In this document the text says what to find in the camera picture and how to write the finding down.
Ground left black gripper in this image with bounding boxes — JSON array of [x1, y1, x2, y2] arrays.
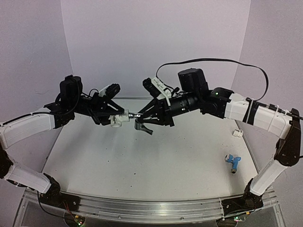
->
[[69, 90, 126, 125]]

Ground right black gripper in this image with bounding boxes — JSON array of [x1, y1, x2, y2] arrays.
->
[[135, 90, 199, 129]]

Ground white pipe elbow fitting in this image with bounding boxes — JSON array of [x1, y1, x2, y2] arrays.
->
[[110, 113, 131, 128]]

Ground chrome water faucet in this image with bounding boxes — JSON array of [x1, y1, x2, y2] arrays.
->
[[128, 113, 153, 135]]

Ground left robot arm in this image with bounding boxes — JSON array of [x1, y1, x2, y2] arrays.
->
[[0, 75, 125, 207]]

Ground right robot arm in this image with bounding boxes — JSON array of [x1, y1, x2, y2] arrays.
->
[[135, 68, 301, 215]]

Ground blue water faucet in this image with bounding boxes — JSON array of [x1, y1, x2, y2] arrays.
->
[[224, 154, 241, 174]]

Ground small white pipe fitting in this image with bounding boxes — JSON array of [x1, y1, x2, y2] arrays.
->
[[232, 129, 243, 138]]

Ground left circuit board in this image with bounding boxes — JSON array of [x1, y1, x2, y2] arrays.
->
[[63, 213, 86, 227]]

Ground circuit board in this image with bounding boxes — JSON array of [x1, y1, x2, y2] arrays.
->
[[63, 213, 86, 227], [233, 211, 251, 223]]

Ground right circuit board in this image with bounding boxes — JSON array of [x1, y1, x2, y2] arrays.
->
[[233, 211, 251, 223]]

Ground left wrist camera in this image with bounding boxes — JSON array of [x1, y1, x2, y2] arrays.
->
[[99, 83, 121, 98]]

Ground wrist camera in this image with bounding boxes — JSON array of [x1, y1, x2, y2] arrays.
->
[[143, 77, 172, 106], [99, 83, 121, 98]]

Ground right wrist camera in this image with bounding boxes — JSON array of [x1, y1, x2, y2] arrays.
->
[[143, 77, 172, 106]]

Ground aluminium front rail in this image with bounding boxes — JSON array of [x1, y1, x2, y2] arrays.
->
[[24, 187, 283, 224]]

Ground right camera black cable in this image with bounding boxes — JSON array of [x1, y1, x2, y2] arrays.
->
[[156, 58, 269, 101]]

